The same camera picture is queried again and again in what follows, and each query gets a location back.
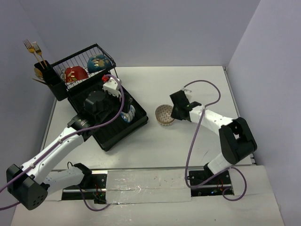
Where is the blue floral porcelain bowl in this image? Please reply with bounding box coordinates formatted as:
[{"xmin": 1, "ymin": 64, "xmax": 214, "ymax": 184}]
[{"xmin": 120, "ymin": 105, "xmax": 136, "ymax": 123}]

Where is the patterned brown white bowl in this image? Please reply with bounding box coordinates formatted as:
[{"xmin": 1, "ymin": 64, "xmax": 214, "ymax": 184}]
[{"xmin": 155, "ymin": 105, "xmax": 174, "ymax": 126}]

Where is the blue gold globe bowl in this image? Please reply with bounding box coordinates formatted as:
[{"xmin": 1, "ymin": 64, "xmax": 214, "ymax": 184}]
[{"xmin": 87, "ymin": 54, "xmax": 112, "ymax": 73}]

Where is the white floral bowl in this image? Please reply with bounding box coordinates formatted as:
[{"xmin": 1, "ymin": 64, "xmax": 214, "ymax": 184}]
[{"xmin": 64, "ymin": 66, "xmax": 89, "ymax": 83}]

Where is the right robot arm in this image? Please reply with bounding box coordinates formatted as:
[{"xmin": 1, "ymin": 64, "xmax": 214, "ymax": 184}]
[{"xmin": 170, "ymin": 90, "xmax": 257, "ymax": 184}]

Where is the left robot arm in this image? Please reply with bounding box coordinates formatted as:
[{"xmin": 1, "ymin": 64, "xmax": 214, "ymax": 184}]
[{"xmin": 1, "ymin": 92, "xmax": 130, "ymax": 210}]

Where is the black cutlery holder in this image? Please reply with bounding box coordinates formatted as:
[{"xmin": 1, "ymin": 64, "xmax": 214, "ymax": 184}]
[{"xmin": 34, "ymin": 61, "xmax": 68, "ymax": 101}]

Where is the gold spoon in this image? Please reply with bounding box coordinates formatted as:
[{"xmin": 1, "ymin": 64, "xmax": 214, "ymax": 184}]
[{"xmin": 34, "ymin": 67, "xmax": 44, "ymax": 81}]

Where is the white taped sheet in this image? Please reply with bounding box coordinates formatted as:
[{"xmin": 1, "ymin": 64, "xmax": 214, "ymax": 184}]
[{"xmin": 106, "ymin": 169, "xmax": 191, "ymax": 204}]

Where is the gold fork right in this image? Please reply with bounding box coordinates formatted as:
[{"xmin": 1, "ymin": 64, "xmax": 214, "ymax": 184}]
[{"xmin": 32, "ymin": 42, "xmax": 47, "ymax": 66}]

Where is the gold fork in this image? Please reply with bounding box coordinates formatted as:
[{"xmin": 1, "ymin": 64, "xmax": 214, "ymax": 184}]
[
  {"xmin": 32, "ymin": 42, "xmax": 47, "ymax": 66},
  {"xmin": 23, "ymin": 40, "xmax": 45, "ymax": 69}
]

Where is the gold fork left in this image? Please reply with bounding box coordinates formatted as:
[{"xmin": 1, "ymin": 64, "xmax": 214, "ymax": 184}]
[{"xmin": 23, "ymin": 40, "xmax": 45, "ymax": 69}]

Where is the black wire dish rack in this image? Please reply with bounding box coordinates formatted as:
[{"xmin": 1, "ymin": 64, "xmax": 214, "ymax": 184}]
[{"xmin": 52, "ymin": 44, "xmax": 148, "ymax": 151}]

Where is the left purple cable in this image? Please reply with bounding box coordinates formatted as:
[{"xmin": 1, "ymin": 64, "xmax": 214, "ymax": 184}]
[{"xmin": 0, "ymin": 74, "xmax": 125, "ymax": 211}]

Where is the purple cable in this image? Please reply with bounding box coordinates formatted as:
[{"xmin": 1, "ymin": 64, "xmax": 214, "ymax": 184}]
[
  {"xmin": 185, "ymin": 80, "xmax": 247, "ymax": 201},
  {"xmin": 0, "ymin": 74, "xmax": 125, "ymax": 211}
]

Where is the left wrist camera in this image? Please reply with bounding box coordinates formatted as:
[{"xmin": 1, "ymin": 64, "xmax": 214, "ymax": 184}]
[{"xmin": 102, "ymin": 75, "xmax": 121, "ymax": 97}]

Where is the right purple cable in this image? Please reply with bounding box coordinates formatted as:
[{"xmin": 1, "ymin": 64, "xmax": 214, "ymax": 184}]
[{"xmin": 185, "ymin": 80, "xmax": 247, "ymax": 201}]

